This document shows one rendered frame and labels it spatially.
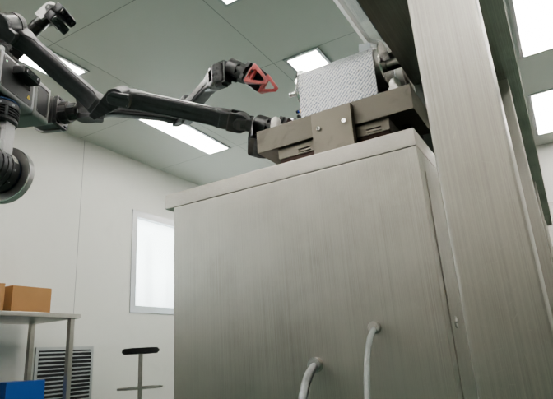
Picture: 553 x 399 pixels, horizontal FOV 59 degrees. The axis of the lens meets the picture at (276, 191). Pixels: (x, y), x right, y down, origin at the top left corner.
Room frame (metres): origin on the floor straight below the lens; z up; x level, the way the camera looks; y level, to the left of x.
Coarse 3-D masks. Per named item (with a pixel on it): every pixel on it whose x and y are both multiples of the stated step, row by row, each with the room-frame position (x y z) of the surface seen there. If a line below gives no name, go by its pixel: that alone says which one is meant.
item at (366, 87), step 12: (348, 84) 1.23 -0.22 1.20; (360, 84) 1.21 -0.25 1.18; (372, 84) 1.20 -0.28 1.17; (312, 96) 1.29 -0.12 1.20; (324, 96) 1.27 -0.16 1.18; (336, 96) 1.25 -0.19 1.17; (348, 96) 1.23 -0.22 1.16; (360, 96) 1.22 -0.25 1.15; (300, 108) 1.31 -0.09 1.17; (312, 108) 1.29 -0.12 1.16; (324, 108) 1.27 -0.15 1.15
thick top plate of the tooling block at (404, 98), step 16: (384, 96) 0.99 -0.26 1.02; (400, 96) 0.97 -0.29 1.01; (416, 96) 1.01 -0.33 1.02; (368, 112) 1.01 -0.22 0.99; (384, 112) 0.99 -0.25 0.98; (400, 112) 0.98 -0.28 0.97; (416, 112) 0.98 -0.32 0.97; (272, 128) 1.13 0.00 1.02; (288, 128) 1.11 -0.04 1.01; (304, 128) 1.09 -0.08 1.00; (400, 128) 1.06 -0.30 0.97; (416, 128) 1.07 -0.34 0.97; (272, 144) 1.13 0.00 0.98; (288, 144) 1.11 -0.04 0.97; (272, 160) 1.21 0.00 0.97
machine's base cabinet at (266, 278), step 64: (256, 192) 1.09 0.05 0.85; (320, 192) 1.01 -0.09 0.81; (384, 192) 0.94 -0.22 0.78; (192, 256) 1.18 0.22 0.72; (256, 256) 1.09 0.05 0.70; (320, 256) 1.02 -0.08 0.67; (384, 256) 0.95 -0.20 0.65; (448, 256) 1.01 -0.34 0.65; (192, 320) 1.18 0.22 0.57; (256, 320) 1.10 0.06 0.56; (320, 320) 1.02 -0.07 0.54; (384, 320) 0.96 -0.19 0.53; (448, 320) 0.93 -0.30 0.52; (192, 384) 1.18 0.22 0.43; (256, 384) 1.10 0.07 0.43; (320, 384) 1.03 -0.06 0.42; (384, 384) 0.96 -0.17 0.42; (448, 384) 0.91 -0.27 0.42
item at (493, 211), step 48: (432, 0) 0.39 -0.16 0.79; (432, 48) 0.39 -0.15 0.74; (480, 48) 0.37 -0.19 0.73; (432, 96) 0.40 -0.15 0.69; (480, 96) 0.38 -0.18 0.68; (480, 144) 0.38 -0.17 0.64; (480, 192) 0.38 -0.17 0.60; (528, 192) 1.16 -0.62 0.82; (480, 240) 0.39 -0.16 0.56; (528, 240) 0.37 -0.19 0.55; (480, 288) 0.39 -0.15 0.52; (528, 288) 0.38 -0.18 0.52; (480, 336) 0.39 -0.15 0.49; (528, 336) 0.38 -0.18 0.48; (480, 384) 0.40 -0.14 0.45; (528, 384) 0.38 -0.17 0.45
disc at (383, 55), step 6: (378, 42) 1.19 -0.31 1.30; (378, 48) 1.18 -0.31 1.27; (384, 48) 1.24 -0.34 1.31; (378, 54) 1.17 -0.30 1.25; (384, 54) 1.23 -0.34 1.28; (384, 60) 1.22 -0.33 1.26; (384, 66) 1.21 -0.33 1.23; (384, 72) 1.20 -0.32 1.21; (390, 72) 1.26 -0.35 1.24; (384, 78) 1.20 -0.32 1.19; (390, 78) 1.25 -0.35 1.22
